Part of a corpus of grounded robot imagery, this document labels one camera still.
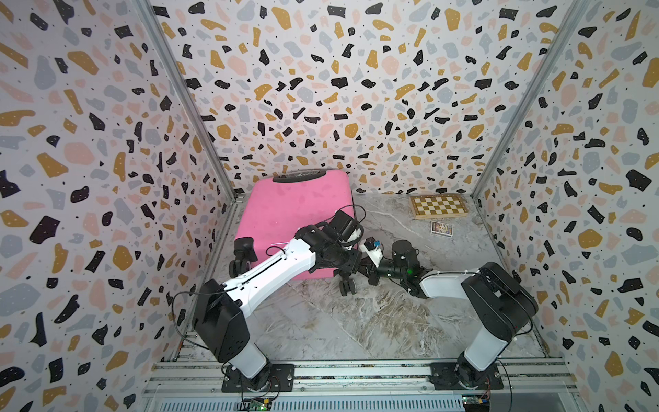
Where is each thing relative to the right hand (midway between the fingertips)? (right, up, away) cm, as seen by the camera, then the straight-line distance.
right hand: (353, 266), depth 86 cm
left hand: (+1, +3, -6) cm, 7 cm away
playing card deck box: (+38, +12, +24) cm, 46 cm away
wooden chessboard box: (+37, +22, +31) cm, 53 cm away
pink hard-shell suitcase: (-14, -5, +11) cm, 18 cm away
